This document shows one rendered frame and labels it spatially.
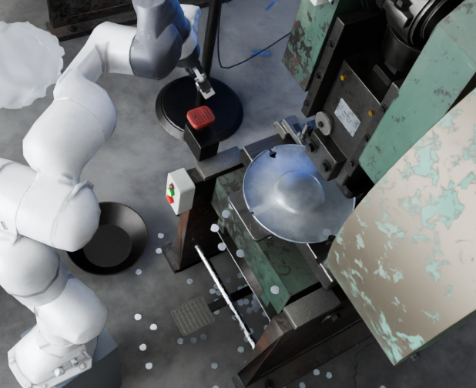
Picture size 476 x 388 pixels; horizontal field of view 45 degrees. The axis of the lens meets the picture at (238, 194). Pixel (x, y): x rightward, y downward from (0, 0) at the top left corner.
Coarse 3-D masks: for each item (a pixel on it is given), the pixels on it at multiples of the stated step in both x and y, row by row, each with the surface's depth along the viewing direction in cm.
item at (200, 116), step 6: (198, 108) 157; (204, 108) 157; (192, 114) 155; (198, 114) 155; (204, 114) 156; (210, 114) 156; (192, 120) 154; (198, 120) 154; (204, 120) 155; (210, 120) 155; (198, 126) 154; (204, 126) 155
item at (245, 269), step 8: (216, 224) 190; (224, 240) 187; (232, 240) 188; (232, 248) 186; (232, 256) 185; (240, 264) 184; (248, 272) 183; (248, 280) 181; (256, 280) 182; (256, 288) 181; (256, 296) 179; (264, 304) 178; (272, 312) 177
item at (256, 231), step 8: (240, 192) 142; (232, 200) 141; (240, 200) 141; (240, 208) 140; (240, 216) 139; (248, 216) 139; (248, 224) 138; (256, 224) 138; (248, 232) 138; (256, 232) 137; (264, 232) 137; (256, 240) 136
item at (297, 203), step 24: (288, 144) 151; (264, 168) 147; (288, 168) 148; (312, 168) 149; (264, 192) 143; (288, 192) 143; (312, 192) 145; (336, 192) 146; (264, 216) 139; (288, 216) 140; (312, 216) 142; (336, 216) 143; (288, 240) 137; (312, 240) 138
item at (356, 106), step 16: (352, 64) 116; (368, 64) 117; (384, 64) 115; (336, 80) 121; (352, 80) 116; (368, 80) 114; (384, 80) 114; (336, 96) 123; (352, 96) 118; (368, 96) 114; (320, 112) 129; (336, 112) 125; (352, 112) 120; (368, 112) 116; (320, 128) 131; (336, 128) 127; (352, 128) 122; (320, 144) 130; (336, 144) 130; (352, 144) 124; (320, 160) 132; (336, 160) 127; (336, 176) 134; (352, 176) 132
